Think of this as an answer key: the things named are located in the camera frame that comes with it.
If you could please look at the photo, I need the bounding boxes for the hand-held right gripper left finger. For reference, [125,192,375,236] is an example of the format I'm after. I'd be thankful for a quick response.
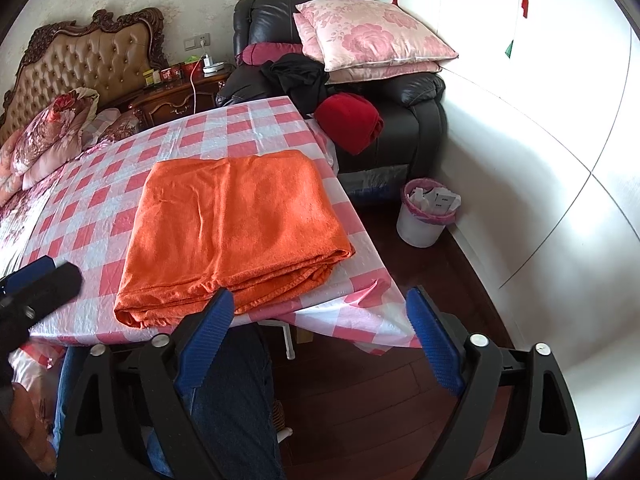
[57,287,236,480]

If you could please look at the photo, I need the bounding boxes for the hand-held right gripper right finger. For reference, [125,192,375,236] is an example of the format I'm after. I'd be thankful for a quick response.
[405,286,587,480]

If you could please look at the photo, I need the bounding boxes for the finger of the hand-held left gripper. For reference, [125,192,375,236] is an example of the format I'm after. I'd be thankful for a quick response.
[0,255,57,297]
[0,261,83,323]

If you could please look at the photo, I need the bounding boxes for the orange pants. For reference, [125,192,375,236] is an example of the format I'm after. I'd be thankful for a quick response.
[114,150,357,329]

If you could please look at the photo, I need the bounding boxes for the floral bedspread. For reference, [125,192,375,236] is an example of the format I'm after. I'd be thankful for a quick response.
[0,170,56,281]

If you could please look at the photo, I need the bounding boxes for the pink floral cloth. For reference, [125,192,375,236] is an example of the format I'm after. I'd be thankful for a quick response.
[7,345,58,476]

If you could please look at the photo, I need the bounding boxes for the person's right leg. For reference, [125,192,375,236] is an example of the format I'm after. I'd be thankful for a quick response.
[145,320,286,480]

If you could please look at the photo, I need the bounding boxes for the white table leg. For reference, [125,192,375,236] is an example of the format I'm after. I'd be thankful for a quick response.
[262,319,297,361]

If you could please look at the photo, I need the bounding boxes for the peach floral pillow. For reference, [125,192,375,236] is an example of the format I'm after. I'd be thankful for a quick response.
[0,142,31,206]

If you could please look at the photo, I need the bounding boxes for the white trash bin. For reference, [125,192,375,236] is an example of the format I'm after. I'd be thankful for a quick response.
[396,178,462,248]

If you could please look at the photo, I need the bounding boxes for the white cardboard packaging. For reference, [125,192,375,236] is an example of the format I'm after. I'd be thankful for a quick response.
[407,185,458,213]

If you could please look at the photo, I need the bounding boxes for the dark pink floral pillow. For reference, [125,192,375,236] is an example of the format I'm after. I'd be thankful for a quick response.
[82,108,142,148]

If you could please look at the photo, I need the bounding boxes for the clear plastic bag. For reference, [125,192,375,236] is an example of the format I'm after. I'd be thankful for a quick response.
[345,165,407,207]

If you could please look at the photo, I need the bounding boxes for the pink checkered tablecloth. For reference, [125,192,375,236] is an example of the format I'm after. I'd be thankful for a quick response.
[0,96,423,356]

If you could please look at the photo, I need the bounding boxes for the tufted carved wooden headboard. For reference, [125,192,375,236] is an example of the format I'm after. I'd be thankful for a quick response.
[0,7,170,133]

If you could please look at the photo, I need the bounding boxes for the carved wooden nightstand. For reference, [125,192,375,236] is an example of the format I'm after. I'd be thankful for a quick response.
[102,67,236,131]

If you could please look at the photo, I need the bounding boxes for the white wardrobe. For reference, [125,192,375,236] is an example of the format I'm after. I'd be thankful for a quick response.
[362,0,640,461]

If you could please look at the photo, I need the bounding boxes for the black leather armchair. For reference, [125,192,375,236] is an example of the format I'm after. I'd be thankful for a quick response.
[216,0,448,173]

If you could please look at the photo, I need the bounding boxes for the red cloth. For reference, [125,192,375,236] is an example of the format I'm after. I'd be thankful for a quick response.
[314,92,385,156]

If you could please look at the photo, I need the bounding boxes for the black clothes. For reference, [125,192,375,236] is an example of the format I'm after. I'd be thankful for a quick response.
[260,54,331,111]

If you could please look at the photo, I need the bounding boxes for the maroon rolled cloth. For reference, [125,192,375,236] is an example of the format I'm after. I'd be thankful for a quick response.
[236,42,306,68]

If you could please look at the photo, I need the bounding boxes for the white charging cable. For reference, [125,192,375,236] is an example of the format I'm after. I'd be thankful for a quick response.
[189,66,207,113]

